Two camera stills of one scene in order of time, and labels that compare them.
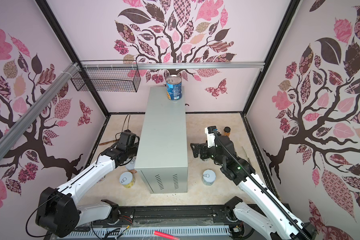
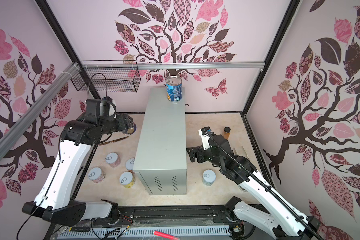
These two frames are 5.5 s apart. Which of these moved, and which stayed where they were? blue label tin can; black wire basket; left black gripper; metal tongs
Moved: left black gripper
Stayed: black wire basket; blue label tin can; metal tongs
